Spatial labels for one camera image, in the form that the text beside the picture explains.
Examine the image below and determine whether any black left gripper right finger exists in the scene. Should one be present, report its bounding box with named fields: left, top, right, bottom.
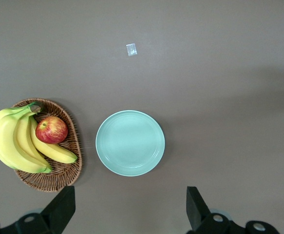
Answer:
left=186, top=186, right=279, bottom=234

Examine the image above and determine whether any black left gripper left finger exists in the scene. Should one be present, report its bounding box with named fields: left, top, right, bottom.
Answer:
left=0, top=186, right=76, bottom=234

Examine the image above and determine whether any light green round plate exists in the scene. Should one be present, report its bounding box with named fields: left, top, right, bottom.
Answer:
left=95, top=110, right=166, bottom=177

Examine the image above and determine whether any brown wicker basket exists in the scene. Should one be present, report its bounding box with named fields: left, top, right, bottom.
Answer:
left=10, top=97, right=83, bottom=193

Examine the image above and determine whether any red apple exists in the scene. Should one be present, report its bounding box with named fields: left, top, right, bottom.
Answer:
left=35, top=116, right=69, bottom=145

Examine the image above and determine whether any yellow banana bunch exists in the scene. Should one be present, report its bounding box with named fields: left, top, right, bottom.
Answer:
left=0, top=101, right=78, bottom=175

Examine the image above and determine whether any small clear tape piece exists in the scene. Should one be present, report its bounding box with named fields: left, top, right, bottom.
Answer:
left=126, top=43, right=138, bottom=57

